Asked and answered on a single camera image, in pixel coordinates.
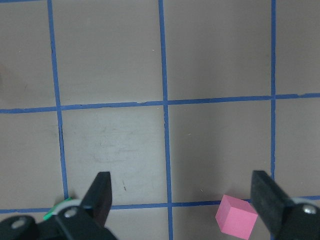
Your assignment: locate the green cube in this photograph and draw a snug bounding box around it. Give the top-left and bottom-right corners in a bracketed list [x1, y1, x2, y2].
[43, 197, 73, 221]

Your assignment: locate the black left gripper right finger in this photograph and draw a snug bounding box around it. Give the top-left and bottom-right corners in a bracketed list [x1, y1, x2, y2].
[250, 170, 320, 240]

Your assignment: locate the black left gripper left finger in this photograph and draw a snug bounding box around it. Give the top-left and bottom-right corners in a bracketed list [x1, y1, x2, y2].
[54, 171, 112, 240]

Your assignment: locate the pink cube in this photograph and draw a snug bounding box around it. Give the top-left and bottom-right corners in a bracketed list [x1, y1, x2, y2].
[215, 194, 258, 240]

